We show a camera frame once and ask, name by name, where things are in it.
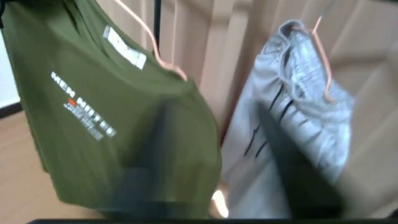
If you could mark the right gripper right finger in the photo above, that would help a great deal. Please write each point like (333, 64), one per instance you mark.
(304, 186)

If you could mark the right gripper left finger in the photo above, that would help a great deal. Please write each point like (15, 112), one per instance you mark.
(155, 186)

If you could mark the pale grey shorts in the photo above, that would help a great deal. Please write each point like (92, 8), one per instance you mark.
(298, 124)

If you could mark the green garment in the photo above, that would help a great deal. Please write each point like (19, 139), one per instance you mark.
(109, 140)

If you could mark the pink clothes hanger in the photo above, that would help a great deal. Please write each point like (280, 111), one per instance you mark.
(154, 46)
(325, 62)

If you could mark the black clothes rack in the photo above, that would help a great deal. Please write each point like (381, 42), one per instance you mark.
(157, 21)

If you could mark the beige curtain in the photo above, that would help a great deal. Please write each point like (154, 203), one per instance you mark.
(217, 46)

